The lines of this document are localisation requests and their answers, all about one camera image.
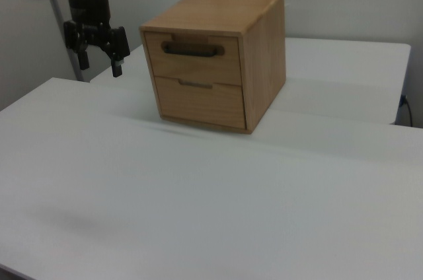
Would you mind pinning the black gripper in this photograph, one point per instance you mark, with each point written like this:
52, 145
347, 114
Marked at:
88, 9

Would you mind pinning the wooden drawer with notch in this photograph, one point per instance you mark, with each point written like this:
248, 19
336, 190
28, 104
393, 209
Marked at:
202, 103

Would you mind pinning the wooden drawer cabinet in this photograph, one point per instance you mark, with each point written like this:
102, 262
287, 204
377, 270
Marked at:
231, 45

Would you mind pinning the grey metal frame post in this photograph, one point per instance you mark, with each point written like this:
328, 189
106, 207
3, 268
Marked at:
64, 29

